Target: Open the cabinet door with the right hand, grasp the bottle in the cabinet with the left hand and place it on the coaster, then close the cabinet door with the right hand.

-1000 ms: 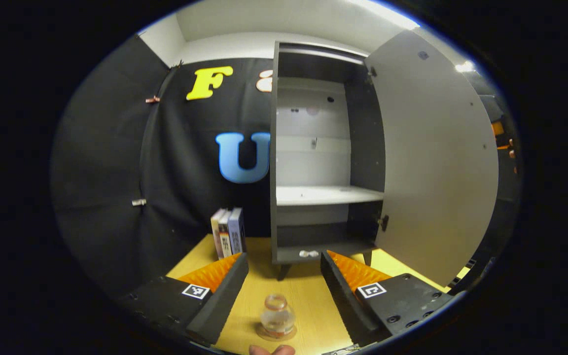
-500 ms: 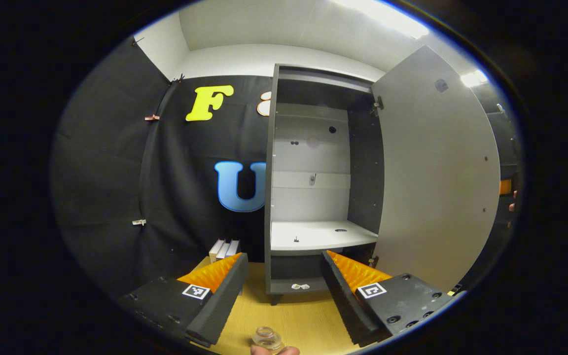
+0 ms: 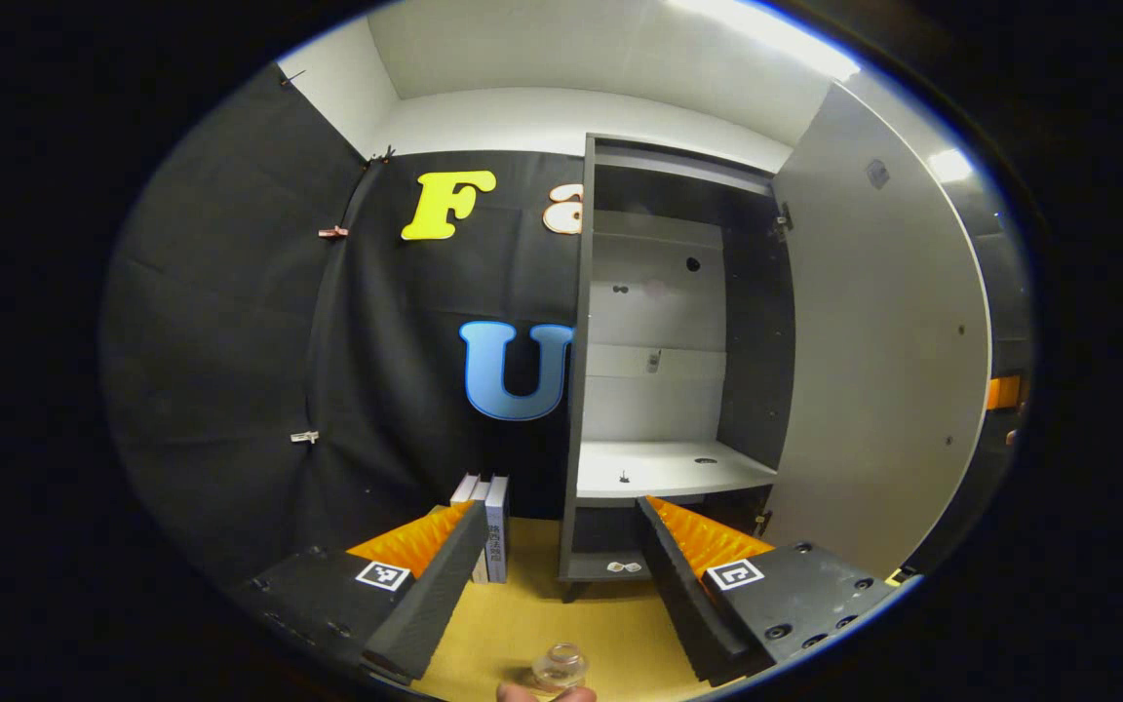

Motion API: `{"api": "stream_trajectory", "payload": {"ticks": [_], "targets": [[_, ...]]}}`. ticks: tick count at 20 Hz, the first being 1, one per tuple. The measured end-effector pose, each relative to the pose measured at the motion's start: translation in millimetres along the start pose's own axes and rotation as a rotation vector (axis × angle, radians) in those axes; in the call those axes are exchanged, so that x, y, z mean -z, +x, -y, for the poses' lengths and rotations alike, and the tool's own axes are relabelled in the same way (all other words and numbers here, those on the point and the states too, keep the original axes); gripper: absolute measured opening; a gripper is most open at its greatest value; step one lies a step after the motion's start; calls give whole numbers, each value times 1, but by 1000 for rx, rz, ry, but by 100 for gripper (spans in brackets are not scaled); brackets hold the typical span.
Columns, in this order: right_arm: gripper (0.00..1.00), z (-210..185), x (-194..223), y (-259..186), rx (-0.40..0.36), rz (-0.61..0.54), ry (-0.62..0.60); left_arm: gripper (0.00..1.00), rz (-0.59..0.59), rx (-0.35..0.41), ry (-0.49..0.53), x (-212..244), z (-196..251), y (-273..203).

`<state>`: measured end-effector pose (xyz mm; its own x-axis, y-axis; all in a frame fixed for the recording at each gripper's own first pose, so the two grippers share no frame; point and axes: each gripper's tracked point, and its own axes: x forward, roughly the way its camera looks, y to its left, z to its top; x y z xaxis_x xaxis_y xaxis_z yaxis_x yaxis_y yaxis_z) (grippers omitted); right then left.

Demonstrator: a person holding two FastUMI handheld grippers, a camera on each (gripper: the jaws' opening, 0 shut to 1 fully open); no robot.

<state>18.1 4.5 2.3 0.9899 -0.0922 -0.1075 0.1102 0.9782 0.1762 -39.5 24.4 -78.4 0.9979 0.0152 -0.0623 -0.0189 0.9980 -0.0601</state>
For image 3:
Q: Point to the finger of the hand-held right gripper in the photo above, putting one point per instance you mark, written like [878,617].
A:
[1003,392]

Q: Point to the blue-grey book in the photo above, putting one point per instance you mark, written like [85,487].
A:
[497,526]

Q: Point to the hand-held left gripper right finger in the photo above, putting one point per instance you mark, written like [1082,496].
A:
[678,595]

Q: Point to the white clip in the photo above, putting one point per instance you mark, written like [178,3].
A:
[304,437]

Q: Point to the beige cabinet door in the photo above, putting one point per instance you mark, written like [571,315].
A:
[883,341]

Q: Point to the dark grey cabinet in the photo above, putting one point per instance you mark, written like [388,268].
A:
[756,341]

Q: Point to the black clip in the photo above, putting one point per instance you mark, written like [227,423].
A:
[381,156]
[290,76]

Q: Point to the black backdrop cloth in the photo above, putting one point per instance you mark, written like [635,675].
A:
[230,341]

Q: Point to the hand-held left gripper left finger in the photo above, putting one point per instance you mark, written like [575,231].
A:
[435,595]

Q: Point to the small ceiling light panel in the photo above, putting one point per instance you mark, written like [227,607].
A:
[949,166]

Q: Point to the long ceiling light panel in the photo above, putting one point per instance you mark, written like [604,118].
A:
[776,29]

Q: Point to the red clip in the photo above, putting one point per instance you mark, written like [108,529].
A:
[332,232]

